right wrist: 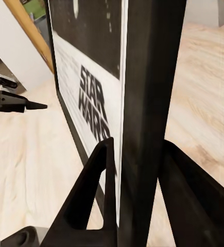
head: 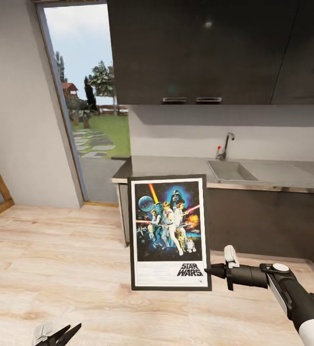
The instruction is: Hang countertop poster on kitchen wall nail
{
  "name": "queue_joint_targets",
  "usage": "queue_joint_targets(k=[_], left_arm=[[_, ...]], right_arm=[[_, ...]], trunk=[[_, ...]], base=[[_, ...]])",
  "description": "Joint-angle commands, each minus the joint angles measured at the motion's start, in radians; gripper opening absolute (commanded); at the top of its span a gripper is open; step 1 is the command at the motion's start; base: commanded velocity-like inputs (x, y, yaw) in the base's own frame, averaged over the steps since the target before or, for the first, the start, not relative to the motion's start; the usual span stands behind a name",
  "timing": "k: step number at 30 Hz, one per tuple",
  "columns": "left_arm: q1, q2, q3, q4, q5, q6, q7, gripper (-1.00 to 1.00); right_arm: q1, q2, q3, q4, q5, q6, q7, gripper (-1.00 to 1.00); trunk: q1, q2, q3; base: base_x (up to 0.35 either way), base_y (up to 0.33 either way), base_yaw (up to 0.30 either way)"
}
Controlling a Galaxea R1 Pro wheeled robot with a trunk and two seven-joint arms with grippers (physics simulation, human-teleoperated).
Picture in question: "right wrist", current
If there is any poster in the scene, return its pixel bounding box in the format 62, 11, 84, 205
44, 0, 187, 247

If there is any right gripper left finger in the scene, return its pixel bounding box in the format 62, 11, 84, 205
39, 137, 117, 247

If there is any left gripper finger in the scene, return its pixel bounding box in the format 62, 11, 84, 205
25, 101, 47, 111
0, 95, 30, 110

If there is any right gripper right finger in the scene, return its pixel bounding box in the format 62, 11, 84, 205
158, 140, 224, 247

